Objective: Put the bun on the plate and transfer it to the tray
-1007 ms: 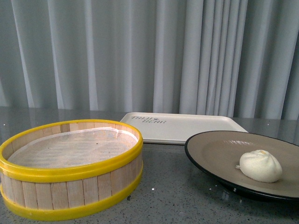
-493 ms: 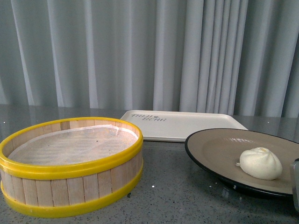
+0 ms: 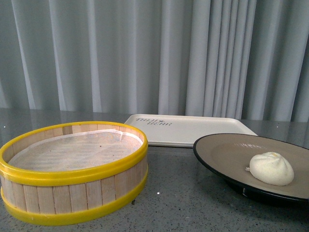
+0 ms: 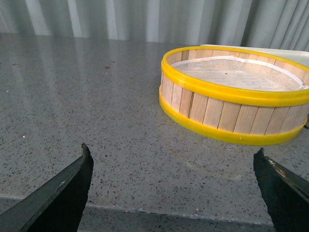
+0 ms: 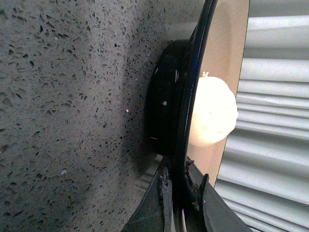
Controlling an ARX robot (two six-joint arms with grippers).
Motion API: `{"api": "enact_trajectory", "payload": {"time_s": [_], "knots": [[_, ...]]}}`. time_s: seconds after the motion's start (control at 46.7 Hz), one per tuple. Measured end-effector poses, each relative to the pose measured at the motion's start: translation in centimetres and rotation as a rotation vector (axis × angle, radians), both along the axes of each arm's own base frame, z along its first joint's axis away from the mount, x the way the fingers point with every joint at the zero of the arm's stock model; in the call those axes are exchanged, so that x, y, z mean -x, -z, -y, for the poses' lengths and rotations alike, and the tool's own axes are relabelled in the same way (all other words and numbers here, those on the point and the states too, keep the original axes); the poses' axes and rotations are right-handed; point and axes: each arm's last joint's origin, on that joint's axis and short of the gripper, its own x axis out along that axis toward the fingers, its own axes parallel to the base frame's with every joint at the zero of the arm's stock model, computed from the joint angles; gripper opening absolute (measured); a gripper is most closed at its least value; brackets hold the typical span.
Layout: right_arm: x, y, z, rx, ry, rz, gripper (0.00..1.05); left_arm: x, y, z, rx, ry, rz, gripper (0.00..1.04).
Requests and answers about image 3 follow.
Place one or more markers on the tan plate with black rim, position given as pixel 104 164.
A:
pixel 228 155

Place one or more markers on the white steamed bun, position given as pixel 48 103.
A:
pixel 271 168

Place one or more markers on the cream rectangular tray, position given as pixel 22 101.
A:
pixel 183 131

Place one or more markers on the white steamer liner paper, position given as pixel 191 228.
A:
pixel 77 151

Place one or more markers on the grey pleated curtain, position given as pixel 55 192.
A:
pixel 244 59

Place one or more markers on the yellow rimmed bamboo steamer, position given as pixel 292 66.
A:
pixel 70 197

